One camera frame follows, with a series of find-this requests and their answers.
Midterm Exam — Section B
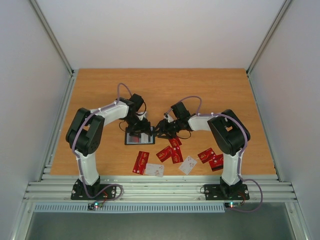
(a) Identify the grey slotted cable duct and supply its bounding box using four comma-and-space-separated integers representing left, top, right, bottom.
34, 202, 225, 214

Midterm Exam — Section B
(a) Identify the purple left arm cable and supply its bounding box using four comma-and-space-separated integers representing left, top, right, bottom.
71, 83, 132, 201

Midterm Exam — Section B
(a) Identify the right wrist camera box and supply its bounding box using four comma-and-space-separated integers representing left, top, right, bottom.
163, 112, 174, 123

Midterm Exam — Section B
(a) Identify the aluminium frame post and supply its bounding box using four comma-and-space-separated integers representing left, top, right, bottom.
246, 0, 293, 78
28, 0, 74, 77

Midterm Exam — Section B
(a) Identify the red card upper centre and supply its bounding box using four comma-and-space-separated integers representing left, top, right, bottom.
168, 136, 182, 148

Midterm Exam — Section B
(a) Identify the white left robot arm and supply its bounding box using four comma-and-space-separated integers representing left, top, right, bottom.
65, 94, 155, 200

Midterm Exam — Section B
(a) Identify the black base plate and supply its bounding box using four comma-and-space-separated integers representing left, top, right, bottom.
202, 184, 250, 201
70, 182, 117, 201

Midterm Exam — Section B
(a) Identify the small circuit board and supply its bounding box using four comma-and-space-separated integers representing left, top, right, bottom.
224, 201, 243, 209
87, 202, 104, 211

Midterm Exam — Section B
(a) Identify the red card under left pile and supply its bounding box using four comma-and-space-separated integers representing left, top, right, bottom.
138, 151, 150, 161

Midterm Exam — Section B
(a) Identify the white card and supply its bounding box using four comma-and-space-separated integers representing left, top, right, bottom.
178, 156, 197, 175
145, 163, 165, 177

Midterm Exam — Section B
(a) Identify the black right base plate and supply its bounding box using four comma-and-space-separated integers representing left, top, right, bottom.
202, 184, 250, 201

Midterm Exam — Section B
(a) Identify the right aluminium frame post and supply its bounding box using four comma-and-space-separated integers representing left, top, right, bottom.
246, 0, 293, 78

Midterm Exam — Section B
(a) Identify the red vip card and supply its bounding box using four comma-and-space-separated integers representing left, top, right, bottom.
209, 154, 224, 168
197, 147, 217, 164
156, 146, 172, 163
171, 147, 184, 164
132, 154, 148, 175

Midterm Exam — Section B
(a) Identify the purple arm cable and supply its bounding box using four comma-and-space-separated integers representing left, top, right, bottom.
166, 96, 263, 213
71, 83, 132, 201

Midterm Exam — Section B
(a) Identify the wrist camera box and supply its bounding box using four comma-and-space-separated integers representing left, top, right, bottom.
163, 112, 174, 123
136, 111, 148, 121

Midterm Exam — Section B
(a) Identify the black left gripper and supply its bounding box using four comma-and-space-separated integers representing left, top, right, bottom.
124, 114, 153, 138

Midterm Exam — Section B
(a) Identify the red striped card far right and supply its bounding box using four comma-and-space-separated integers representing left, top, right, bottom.
211, 165, 224, 172

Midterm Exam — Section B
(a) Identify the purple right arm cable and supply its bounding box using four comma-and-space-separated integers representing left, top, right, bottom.
166, 96, 263, 213

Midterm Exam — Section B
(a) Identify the left small circuit board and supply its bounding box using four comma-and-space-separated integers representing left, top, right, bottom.
87, 202, 104, 211

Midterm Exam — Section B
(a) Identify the white card right centre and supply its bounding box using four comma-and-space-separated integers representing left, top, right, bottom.
178, 156, 197, 175

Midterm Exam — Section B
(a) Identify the black leather card holder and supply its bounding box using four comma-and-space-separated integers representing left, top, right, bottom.
124, 127, 156, 145

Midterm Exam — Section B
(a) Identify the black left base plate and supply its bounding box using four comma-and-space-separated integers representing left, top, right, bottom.
70, 182, 117, 201

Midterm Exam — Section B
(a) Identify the left aluminium frame post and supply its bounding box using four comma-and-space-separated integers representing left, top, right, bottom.
28, 0, 74, 77

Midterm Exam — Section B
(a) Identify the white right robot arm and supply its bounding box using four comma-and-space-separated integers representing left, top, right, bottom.
152, 102, 251, 199

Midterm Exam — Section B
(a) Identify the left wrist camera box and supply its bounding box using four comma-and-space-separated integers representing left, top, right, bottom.
136, 111, 148, 121

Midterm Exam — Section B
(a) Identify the right small circuit board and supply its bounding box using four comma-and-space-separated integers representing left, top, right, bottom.
224, 201, 243, 209

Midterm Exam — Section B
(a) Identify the aluminium rail base front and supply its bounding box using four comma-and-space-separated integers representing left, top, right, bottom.
23, 174, 297, 203

